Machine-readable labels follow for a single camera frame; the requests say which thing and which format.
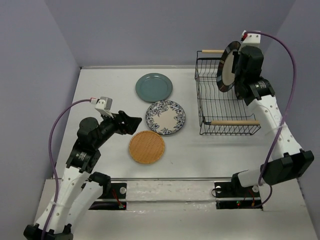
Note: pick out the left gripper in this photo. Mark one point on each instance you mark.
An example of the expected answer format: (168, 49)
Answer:
(130, 124)

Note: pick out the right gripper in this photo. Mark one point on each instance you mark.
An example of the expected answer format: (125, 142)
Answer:
(236, 55)

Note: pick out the small black striped plate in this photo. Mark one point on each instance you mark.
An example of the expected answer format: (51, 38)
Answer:
(225, 76)

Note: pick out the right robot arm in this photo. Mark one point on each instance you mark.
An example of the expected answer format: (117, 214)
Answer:
(286, 158)

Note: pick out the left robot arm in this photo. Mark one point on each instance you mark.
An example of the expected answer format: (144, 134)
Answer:
(80, 185)

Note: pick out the woven bamboo plate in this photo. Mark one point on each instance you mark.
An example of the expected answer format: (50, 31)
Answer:
(146, 147)

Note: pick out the blue floral plate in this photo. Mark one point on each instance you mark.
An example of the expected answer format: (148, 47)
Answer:
(165, 117)

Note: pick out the teal plate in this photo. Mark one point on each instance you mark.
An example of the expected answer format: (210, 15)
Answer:
(153, 87)

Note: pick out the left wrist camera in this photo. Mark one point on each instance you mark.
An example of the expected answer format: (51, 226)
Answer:
(103, 106)

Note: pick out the black wire dish rack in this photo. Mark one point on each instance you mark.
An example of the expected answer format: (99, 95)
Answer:
(219, 113)

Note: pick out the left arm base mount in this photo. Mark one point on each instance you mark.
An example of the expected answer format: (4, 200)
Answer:
(113, 199)

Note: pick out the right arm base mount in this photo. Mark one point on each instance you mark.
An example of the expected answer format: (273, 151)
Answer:
(231, 195)

